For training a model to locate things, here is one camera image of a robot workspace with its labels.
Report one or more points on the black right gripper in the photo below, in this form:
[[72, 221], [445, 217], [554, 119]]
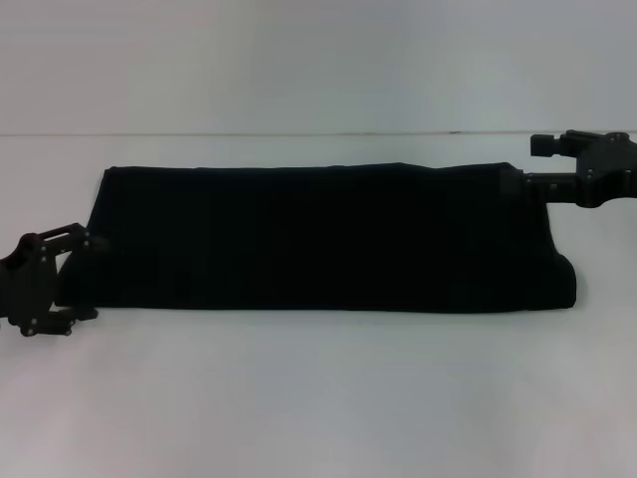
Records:
[[609, 169]]

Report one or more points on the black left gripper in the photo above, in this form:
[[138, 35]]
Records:
[[27, 284]]

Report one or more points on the black t-shirt with white print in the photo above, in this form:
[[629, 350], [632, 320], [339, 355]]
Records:
[[318, 239]]

